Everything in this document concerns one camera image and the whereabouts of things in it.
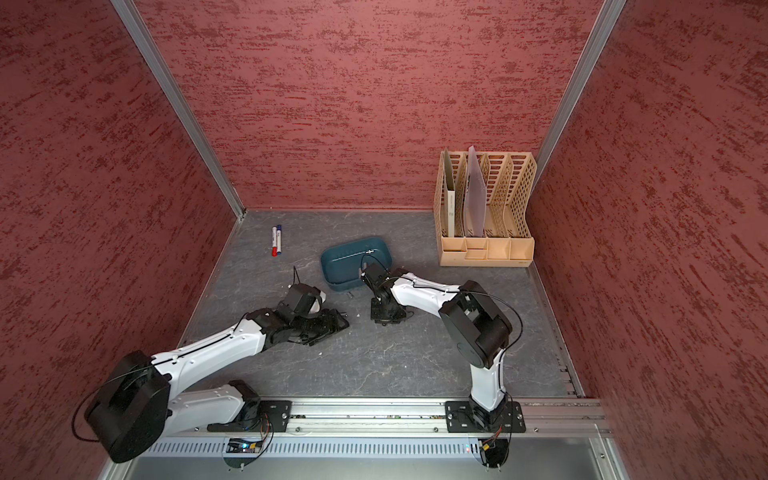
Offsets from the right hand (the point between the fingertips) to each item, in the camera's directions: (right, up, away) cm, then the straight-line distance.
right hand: (383, 324), depth 90 cm
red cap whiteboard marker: (-41, +22, +18) cm, 50 cm away
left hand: (-12, -1, -7) cm, 14 cm away
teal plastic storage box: (-16, +18, +15) cm, 28 cm away
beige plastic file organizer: (+44, +48, +14) cm, 67 cm away
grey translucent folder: (+31, +41, +9) cm, 52 cm away
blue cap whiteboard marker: (-40, +26, +20) cm, 52 cm away
